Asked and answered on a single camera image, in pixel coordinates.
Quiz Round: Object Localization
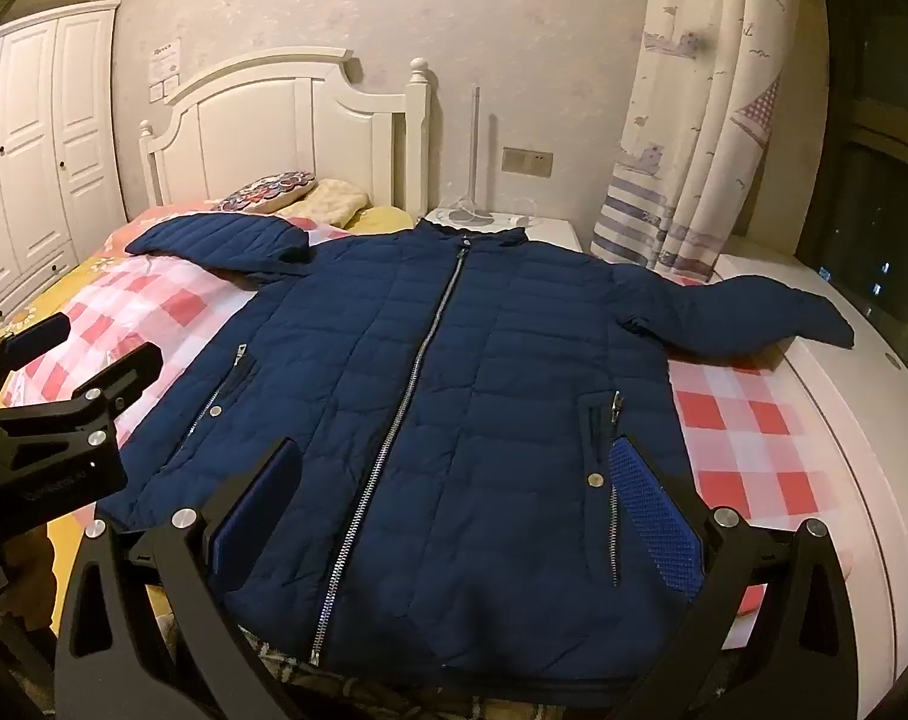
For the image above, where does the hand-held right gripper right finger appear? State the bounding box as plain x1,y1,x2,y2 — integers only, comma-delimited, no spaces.
608,439,860,720

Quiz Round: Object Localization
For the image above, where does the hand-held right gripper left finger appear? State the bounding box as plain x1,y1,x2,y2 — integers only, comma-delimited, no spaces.
53,436,327,720

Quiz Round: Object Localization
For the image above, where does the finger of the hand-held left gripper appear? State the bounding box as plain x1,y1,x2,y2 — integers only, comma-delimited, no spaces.
0,343,164,458
0,313,73,410

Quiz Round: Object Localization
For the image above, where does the navy puffer jacket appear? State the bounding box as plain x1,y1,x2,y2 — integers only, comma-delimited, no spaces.
94,211,856,691

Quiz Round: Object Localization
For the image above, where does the tan coat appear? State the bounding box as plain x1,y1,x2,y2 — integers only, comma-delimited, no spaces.
0,529,59,657

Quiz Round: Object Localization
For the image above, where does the red checkered plastic sheet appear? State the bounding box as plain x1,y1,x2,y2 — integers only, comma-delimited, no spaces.
11,236,856,616

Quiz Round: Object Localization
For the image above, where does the plaid shirt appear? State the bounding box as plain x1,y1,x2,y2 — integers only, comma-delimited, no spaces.
229,626,447,720

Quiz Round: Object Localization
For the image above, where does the white wardrobe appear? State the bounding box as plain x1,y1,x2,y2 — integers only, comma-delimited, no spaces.
0,0,125,323

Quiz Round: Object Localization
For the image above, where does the patterned round pillow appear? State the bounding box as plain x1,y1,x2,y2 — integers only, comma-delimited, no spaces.
212,171,320,215

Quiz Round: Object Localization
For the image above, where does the cream pillow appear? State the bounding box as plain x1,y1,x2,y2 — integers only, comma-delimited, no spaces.
278,178,370,226

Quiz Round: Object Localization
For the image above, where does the white nightstand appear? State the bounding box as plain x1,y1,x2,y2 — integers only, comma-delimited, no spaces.
424,206,584,252

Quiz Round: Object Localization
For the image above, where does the white bed headboard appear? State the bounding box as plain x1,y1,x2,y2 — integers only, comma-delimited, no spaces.
139,47,432,215

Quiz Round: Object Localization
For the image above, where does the printed white curtain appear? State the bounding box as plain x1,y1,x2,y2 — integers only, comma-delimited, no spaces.
590,0,804,286

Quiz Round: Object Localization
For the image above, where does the dark window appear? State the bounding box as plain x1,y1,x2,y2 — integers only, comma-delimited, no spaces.
795,0,908,316

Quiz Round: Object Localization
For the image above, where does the white wall notice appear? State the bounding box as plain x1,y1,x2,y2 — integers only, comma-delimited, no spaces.
148,37,183,102

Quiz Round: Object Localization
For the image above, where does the wall socket panel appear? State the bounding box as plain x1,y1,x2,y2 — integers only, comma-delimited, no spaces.
501,147,554,178

